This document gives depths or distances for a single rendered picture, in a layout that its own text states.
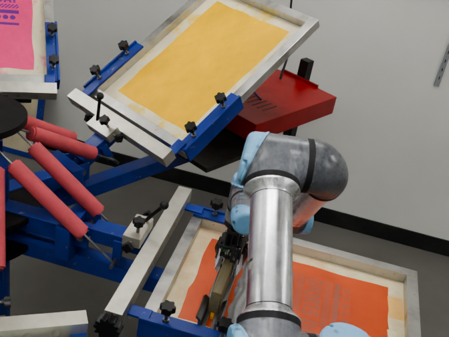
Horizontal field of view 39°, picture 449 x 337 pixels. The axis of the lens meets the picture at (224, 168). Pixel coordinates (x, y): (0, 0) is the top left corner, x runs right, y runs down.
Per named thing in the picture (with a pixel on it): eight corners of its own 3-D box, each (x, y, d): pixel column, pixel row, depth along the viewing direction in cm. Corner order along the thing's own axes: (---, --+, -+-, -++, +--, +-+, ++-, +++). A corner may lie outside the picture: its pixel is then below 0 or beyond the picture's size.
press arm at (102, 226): (148, 245, 201) (150, 233, 199) (141, 256, 196) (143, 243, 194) (97, 231, 203) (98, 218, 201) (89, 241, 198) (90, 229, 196)
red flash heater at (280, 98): (261, 81, 336) (266, 60, 330) (331, 116, 311) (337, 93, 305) (178, 104, 294) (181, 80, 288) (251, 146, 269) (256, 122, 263)
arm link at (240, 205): (276, 216, 164) (272, 193, 173) (233, 210, 162) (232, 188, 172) (269, 240, 167) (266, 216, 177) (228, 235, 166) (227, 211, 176)
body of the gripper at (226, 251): (214, 259, 185) (220, 226, 179) (220, 243, 193) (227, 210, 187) (238, 267, 184) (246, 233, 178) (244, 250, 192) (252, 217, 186)
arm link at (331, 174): (368, 137, 131) (308, 205, 177) (317, 130, 130) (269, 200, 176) (367, 190, 127) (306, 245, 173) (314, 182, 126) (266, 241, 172)
